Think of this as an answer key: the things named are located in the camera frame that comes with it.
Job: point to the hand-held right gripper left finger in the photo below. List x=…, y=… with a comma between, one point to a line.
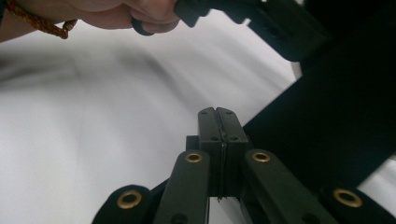
x=211, y=133

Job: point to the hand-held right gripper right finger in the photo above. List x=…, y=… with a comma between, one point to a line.
x=233, y=137

